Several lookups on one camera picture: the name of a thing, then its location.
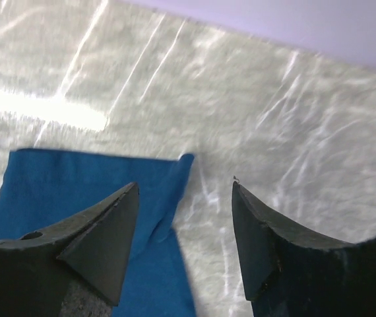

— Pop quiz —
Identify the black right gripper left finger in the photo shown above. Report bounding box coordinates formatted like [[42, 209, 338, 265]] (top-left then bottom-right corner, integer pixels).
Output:
[[0, 182, 139, 316]]

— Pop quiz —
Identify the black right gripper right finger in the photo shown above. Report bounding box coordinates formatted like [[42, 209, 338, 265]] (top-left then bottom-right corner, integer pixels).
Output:
[[232, 182, 376, 316]]

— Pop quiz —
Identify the blue Mickey Mouse t-shirt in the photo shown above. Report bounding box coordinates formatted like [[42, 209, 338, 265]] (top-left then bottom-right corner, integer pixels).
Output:
[[0, 149, 196, 316]]

